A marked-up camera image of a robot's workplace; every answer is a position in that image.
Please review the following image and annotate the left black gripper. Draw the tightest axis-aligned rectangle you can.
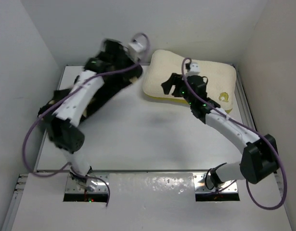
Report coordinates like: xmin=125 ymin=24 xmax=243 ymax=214
xmin=111 ymin=51 xmax=140 ymax=81

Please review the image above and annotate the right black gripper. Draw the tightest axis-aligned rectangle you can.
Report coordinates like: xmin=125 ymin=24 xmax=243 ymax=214
xmin=161 ymin=73 xmax=194 ymax=106

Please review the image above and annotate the black floral pillowcase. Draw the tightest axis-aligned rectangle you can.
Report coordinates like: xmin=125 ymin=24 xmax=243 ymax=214
xmin=38 ymin=65 xmax=143 ymax=123

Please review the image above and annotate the cream yellow pillow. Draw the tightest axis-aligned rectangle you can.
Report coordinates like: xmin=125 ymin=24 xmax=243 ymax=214
xmin=142 ymin=50 xmax=237 ymax=113

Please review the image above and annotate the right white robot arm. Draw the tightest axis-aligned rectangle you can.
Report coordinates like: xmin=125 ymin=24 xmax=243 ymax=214
xmin=161 ymin=73 xmax=280 ymax=190

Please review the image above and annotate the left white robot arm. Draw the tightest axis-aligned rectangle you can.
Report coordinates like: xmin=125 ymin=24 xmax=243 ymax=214
xmin=39 ymin=39 xmax=147 ymax=178

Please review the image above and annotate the white front cover board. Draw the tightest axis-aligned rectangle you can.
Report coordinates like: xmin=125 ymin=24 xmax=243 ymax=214
xmin=13 ymin=173 xmax=291 ymax=231

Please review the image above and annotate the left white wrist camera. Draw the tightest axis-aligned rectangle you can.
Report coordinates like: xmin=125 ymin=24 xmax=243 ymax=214
xmin=128 ymin=40 xmax=147 ymax=62

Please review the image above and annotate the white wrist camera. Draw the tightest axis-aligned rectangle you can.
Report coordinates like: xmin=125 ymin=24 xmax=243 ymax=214
xmin=128 ymin=40 xmax=147 ymax=62
xmin=185 ymin=62 xmax=200 ymax=76

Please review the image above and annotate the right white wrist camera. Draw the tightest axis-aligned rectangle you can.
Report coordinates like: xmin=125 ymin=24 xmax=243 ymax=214
xmin=185 ymin=62 xmax=200 ymax=76

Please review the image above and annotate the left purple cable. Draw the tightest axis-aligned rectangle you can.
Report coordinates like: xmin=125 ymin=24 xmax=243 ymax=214
xmin=22 ymin=32 xmax=151 ymax=207

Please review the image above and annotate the purple cable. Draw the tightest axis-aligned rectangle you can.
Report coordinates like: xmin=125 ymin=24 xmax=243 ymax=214
xmin=22 ymin=32 xmax=151 ymax=207
xmin=181 ymin=57 xmax=288 ymax=210

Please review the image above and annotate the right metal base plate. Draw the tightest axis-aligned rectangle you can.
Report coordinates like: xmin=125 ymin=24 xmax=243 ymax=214
xmin=193 ymin=173 xmax=240 ymax=193

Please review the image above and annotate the metal base plate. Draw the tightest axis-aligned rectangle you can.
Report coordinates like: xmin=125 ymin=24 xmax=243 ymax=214
xmin=193 ymin=173 xmax=240 ymax=193
xmin=65 ymin=174 xmax=109 ymax=194

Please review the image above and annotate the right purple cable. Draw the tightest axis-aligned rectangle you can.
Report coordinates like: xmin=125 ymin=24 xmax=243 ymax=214
xmin=181 ymin=57 xmax=288 ymax=210

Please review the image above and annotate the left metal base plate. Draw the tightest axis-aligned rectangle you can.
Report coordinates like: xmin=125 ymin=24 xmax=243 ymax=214
xmin=65 ymin=174 xmax=109 ymax=194

